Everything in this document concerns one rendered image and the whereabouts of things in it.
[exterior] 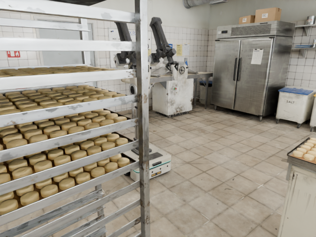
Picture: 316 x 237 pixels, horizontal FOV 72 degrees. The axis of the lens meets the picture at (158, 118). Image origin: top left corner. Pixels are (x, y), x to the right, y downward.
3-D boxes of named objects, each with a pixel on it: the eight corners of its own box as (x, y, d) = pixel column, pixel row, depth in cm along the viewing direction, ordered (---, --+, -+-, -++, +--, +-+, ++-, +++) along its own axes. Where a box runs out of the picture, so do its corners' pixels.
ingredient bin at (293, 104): (272, 123, 471) (278, 88, 448) (284, 117, 510) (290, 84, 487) (300, 130, 431) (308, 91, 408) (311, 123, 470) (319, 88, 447)
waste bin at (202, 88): (220, 103, 651) (222, 81, 632) (208, 106, 620) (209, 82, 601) (206, 100, 692) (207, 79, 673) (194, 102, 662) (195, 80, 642)
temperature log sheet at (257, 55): (261, 64, 446) (263, 48, 437) (260, 64, 444) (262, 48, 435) (251, 64, 462) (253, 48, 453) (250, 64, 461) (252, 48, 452)
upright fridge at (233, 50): (280, 116, 519) (296, 23, 459) (259, 123, 467) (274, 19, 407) (229, 105, 626) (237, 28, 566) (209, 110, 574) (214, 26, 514)
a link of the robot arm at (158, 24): (158, 20, 251) (150, 19, 245) (161, 17, 247) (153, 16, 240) (169, 53, 245) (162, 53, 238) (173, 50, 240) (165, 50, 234)
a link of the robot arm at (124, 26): (124, 16, 224) (114, 14, 218) (126, 12, 219) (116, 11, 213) (135, 54, 219) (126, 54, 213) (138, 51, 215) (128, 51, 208)
